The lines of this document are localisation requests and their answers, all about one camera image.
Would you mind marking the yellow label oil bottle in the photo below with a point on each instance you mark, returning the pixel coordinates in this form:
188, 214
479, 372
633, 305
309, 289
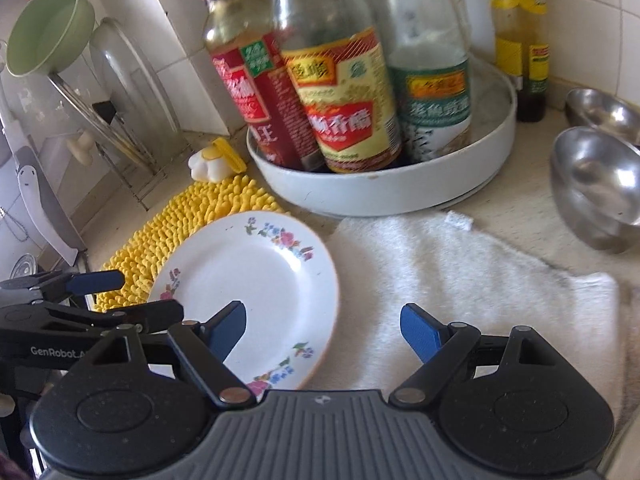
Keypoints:
520, 35

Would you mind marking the white round tray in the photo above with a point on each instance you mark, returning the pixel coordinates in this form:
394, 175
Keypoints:
375, 190

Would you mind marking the green label soy sauce bottle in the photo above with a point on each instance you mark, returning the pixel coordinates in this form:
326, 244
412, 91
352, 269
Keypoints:
435, 105

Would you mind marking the glass lid with black knob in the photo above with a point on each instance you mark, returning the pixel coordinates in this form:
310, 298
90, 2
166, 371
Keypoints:
135, 75

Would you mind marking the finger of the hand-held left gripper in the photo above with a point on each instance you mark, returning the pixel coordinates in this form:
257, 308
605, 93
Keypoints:
95, 282
150, 312

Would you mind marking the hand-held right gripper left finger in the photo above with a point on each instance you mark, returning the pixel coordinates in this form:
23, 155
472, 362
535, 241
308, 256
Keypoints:
230, 330

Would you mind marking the glass lid with white knob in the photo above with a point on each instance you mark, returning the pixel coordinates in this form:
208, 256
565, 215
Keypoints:
80, 147

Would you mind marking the light green plastic bowl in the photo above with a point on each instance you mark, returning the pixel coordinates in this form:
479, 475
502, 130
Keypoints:
50, 30

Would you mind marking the white towel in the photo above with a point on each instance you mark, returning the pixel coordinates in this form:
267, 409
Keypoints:
475, 285

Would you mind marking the red yellow label vinegar bottle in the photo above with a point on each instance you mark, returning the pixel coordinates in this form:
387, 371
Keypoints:
345, 110

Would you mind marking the red label sauce bottle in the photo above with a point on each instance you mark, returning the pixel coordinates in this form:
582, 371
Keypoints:
250, 90

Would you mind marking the white floral plate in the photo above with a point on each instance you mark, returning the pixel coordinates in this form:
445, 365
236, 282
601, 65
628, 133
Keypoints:
255, 280

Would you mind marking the yellow chenille mat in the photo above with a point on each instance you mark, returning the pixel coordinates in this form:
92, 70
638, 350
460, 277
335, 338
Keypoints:
145, 245

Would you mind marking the stainless steel bowl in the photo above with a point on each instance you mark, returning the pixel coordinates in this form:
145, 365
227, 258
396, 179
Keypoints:
600, 112
595, 185

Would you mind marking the white kitchen knife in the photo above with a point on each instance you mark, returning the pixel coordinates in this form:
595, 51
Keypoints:
45, 210

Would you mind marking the white yellow flower-shaped holder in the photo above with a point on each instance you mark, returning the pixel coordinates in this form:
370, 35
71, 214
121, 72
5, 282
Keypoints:
210, 165

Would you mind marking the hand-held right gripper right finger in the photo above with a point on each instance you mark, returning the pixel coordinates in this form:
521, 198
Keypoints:
420, 332

